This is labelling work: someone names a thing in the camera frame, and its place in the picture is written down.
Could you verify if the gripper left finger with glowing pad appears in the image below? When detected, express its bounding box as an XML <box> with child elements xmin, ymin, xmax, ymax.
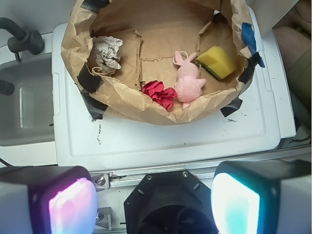
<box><xmin>0</xmin><ymin>166</ymin><xmax>98</xmax><ymax>234</ymax></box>

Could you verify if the grey sink basin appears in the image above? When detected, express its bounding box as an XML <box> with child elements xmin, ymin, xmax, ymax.
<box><xmin>0</xmin><ymin>53</ymin><xmax>54</xmax><ymax>147</ymax></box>

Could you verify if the pink plush bunny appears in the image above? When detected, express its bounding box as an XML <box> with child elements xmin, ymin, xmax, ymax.
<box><xmin>173</xmin><ymin>51</ymin><xmax>207</xmax><ymax>109</ymax></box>

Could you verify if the black faucet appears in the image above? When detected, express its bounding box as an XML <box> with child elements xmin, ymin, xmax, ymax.
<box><xmin>0</xmin><ymin>17</ymin><xmax>45</xmax><ymax>62</ymax></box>

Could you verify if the blue tape piece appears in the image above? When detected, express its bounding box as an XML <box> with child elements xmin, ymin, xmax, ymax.
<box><xmin>241</xmin><ymin>22</ymin><xmax>257</xmax><ymax>56</ymax></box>

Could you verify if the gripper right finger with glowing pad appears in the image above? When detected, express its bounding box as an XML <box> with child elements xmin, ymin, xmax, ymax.
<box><xmin>211</xmin><ymin>159</ymin><xmax>312</xmax><ymax>234</ymax></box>

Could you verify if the white crumpled paper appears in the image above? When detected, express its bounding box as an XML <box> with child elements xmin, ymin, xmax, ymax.
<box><xmin>89</xmin><ymin>36</ymin><xmax>123</xmax><ymax>76</ymax></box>

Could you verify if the yellow green sponge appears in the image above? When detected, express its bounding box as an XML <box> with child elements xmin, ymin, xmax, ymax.
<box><xmin>196</xmin><ymin>46</ymin><xmax>236</xmax><ymax>79</ymax></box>

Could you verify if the red crumpled paper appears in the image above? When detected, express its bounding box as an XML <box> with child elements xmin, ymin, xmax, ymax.
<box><xmin>142</xmin><ymin>80</ymin><xmax>177</xmax><ymax>112</ymax></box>

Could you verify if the black octagonal mount plate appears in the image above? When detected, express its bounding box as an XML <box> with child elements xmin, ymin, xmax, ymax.
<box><xmin>124</xmin><ymin>170</ymin><xmax>219</xmax><ymax>234</ymax></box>

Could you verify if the white plastic board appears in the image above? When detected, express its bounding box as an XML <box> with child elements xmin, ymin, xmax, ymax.
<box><xmin>51</xmin><ymin>6</ymin><xmax>297</xmax><ymax>172</ymax></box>

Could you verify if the brown paper bag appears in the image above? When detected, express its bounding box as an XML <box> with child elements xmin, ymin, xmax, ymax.
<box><xmin>61</xmin><ymin>0</ymin><xmax>263</xmax><ymax>125</ymax></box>

